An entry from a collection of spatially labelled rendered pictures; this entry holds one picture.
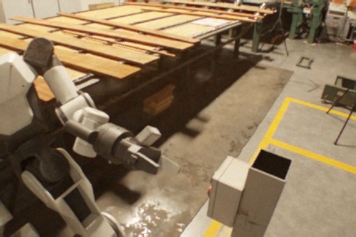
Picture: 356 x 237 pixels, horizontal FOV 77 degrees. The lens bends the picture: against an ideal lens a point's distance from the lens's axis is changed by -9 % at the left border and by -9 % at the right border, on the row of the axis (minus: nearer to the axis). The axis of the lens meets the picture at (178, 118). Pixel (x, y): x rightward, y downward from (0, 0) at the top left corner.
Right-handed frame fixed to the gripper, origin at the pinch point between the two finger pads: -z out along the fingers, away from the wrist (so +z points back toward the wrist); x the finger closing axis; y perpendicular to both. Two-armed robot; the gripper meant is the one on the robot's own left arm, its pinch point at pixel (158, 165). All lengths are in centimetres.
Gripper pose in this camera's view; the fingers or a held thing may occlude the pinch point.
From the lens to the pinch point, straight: 56.8
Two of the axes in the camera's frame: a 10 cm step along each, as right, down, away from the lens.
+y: 3.6, -9.3, 0.3
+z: -8.4, -3.0, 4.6
